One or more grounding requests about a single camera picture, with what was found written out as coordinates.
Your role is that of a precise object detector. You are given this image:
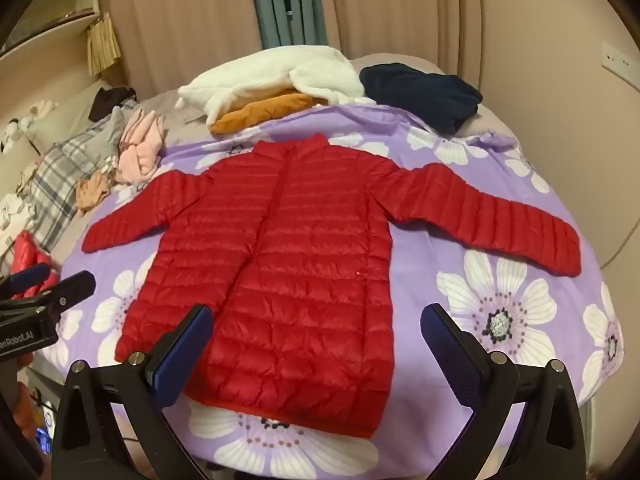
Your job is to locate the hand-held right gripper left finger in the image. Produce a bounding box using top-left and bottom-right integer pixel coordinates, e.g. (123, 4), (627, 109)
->
(51, 304), (215, 480)

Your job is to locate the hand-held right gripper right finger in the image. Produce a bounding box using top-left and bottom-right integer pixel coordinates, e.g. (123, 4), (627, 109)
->
(420, 302), (587, 480)

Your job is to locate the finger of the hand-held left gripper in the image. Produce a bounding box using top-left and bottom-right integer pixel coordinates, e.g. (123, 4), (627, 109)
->
(0, 270), (97, 318)
(0, 262), (52, 301)

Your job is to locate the red puffer jacket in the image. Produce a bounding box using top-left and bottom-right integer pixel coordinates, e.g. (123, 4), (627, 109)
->
(81, 133), (583, 440)
(10, 230), (56, 301)

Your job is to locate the white printed garment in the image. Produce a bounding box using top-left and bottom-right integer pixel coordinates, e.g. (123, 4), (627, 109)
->
(0, 192), (36, 246)

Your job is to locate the tan printed garment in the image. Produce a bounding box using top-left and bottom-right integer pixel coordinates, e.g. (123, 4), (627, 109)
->
(76, 172), (112, 217)

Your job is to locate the patterned beige cloth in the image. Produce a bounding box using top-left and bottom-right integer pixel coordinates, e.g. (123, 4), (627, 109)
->
(15, 160), (43, 198)

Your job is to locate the grey plaid blanket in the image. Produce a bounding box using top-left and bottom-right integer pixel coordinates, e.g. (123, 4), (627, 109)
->
(17, 110), (126, 256)

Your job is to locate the purple floral blanket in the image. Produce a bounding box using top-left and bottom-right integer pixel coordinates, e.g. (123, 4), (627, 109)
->
(40, 97), (626, 480)

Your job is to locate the black and white plush toy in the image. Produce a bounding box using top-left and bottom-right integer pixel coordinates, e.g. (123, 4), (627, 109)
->
(0, 117), (26, 153)

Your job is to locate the pink garment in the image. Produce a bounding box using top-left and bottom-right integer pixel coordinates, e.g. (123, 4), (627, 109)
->
(116, 109), (167, 186)

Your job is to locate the grey striped garment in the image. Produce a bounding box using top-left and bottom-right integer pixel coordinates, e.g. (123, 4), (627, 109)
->
(95, 106), (128, 171)

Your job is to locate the dark brown garment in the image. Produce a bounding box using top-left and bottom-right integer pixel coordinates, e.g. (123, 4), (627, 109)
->
(89, 86), (138, 122)

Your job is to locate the beige curved shelf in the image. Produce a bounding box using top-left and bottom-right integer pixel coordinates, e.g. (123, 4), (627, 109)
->
(0, 7), (103, 63)

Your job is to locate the yellow pleated fabric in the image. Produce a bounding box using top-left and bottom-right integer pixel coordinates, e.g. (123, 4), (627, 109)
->
(86, 12), (122, 77)

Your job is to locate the orange garment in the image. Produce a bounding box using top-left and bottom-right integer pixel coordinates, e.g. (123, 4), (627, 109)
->
(210, 89), (328, 135)

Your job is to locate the navy garment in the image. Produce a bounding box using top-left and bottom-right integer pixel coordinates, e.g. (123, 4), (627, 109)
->
(359, 62), (484, 136)

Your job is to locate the white fleece garment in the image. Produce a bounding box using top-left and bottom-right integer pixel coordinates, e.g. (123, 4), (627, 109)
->
(175, 46), (377, 126)

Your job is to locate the beige curtain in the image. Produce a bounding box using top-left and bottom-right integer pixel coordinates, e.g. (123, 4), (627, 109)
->
(320, 0), (501, 81)
(95, 0), (266, 96)

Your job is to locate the teal curtain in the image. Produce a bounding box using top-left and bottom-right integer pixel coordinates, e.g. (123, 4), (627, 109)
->
(248, 0), (331, 50)

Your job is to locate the white wall socket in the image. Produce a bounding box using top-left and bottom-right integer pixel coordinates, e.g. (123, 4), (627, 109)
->
(600, 41), (640, 81)

